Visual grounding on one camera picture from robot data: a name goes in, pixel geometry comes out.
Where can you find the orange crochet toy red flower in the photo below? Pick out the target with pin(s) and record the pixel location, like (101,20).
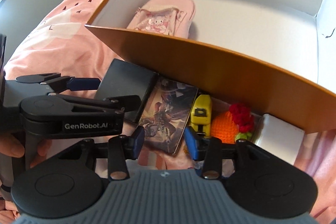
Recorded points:
(223,125)

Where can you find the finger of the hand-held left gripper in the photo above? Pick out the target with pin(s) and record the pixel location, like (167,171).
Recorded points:
(78,83)
(123,102)

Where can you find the person's left forearm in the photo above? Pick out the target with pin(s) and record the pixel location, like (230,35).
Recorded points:
(5,195)

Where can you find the pink cartoon pouch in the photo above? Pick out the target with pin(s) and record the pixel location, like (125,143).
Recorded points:
(162,16)

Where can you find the black box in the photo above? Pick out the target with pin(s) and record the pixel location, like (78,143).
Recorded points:
(123,79)

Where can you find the orange cardboard box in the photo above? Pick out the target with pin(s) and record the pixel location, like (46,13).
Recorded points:
(210,69)

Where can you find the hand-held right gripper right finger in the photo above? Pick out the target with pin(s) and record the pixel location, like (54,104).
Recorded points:
(191,146)

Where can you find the small white box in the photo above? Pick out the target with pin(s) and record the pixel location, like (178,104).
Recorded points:
(278,137)

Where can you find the person's left hand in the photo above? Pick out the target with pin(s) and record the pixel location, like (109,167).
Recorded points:
(10,146)

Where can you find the pink cloud print blanket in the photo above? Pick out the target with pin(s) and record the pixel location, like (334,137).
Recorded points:
(52,37)

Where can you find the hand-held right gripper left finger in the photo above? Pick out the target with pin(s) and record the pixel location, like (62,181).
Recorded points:
(137,142)

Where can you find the yellow toy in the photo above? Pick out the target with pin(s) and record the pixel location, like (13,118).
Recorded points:
(200,113)

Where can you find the illustrated card box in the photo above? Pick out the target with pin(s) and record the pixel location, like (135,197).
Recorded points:
(168,108)

